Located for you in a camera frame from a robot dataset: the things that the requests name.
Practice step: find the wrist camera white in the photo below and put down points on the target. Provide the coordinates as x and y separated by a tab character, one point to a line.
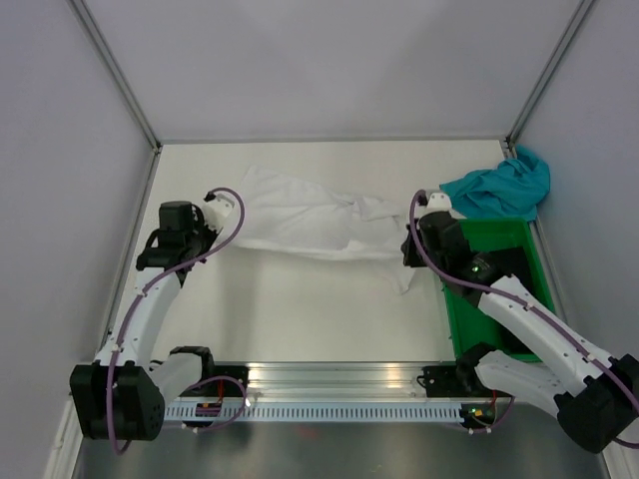
216	208
435	201

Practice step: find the white t shirt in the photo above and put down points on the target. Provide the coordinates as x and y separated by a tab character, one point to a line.
289	215

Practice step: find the aluminium frame post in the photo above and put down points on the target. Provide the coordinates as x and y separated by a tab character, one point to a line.
101	46
575	24

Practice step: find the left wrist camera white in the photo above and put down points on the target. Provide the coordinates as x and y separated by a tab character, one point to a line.
216	208

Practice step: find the left aluminium frame post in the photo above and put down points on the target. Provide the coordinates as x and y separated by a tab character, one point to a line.
101	46

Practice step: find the black rolled t shirt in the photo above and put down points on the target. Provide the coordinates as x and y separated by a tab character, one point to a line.
514	261

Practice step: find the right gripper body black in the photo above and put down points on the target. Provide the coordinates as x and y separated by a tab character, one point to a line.
411	254

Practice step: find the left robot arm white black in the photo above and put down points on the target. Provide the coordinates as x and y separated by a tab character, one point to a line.
120	396

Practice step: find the white slotted cable duct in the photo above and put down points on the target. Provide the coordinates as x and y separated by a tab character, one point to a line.
347	412

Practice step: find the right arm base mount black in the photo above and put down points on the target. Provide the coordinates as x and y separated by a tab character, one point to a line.
441	381

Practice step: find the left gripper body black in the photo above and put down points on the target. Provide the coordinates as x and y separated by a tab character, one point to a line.
201	238

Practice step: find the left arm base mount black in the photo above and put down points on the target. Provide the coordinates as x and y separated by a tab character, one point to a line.
229	379

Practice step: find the teal t shirt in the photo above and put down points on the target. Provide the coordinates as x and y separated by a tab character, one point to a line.
513	189

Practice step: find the right aluminium frame post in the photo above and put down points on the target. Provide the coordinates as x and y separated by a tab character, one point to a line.
575	24

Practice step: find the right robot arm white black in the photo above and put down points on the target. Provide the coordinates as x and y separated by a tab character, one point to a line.
592	394

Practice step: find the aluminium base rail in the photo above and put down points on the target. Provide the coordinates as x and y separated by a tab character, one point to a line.
341	381

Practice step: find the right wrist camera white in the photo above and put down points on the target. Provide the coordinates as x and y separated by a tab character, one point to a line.
435	201

